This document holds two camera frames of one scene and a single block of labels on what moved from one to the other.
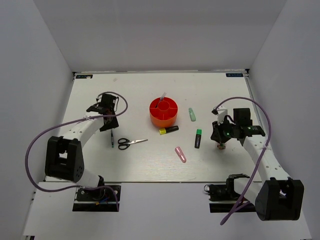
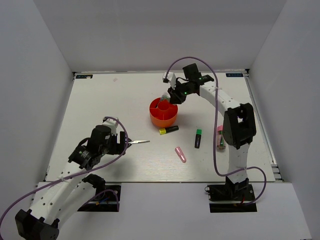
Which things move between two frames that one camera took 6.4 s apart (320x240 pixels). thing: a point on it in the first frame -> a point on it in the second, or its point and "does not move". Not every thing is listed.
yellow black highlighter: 163,131 does not move
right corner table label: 234,75 does not move
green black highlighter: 198,138 does not move
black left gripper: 114,124 -> 118,146
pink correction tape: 180,154 does not move
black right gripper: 217,135 -> 175,98
